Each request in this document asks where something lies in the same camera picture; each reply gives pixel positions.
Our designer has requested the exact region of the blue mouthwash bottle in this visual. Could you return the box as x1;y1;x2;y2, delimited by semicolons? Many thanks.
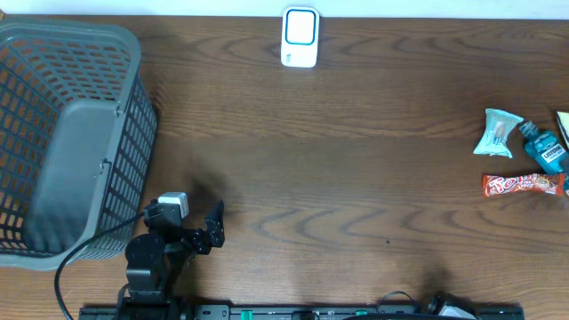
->
519;121;568;194

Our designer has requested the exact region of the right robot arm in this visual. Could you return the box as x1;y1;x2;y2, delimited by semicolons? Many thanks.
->
426;292;477;319

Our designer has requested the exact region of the teal tissue pack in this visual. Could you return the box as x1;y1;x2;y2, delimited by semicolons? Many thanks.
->
473;108;524;158

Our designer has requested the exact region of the yellow chips bag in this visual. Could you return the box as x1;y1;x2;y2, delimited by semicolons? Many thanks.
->
556;111;569;148

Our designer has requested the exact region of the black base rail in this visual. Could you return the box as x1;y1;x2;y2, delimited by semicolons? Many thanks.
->
78;302;526;320

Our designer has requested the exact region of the red brown snack bar wrapper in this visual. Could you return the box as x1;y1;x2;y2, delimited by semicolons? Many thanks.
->
482;173;565;197

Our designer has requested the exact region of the grey plastic shopping basket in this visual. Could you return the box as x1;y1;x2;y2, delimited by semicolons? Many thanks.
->
1;18;156;270

